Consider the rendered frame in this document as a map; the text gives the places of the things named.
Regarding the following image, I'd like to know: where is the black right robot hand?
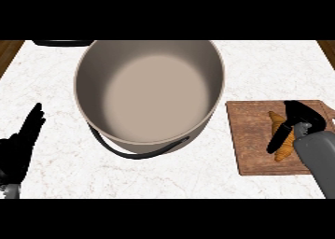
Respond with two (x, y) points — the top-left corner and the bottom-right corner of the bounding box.
(265, 100), (335, 155)

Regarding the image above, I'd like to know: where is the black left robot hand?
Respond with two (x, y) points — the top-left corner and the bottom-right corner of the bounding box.
(0, 103), (48, 191)

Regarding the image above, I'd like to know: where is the golden croissant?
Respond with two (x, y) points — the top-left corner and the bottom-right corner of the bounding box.
(268, 110), (297, 162)

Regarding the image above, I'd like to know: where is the brown wooden cutting board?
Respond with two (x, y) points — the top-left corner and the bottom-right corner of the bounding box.
(225, 99), (335, 176)

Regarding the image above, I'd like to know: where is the large beige pot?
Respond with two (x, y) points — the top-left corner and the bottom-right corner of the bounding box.
(73, 40), (226, 155)

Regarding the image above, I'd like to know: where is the dark rounded appliance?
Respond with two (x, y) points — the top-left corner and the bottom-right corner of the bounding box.
(32, 40), (95, 48)

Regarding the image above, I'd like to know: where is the black pot handle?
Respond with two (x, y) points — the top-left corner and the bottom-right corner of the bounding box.
(86, 122), (192, 161)

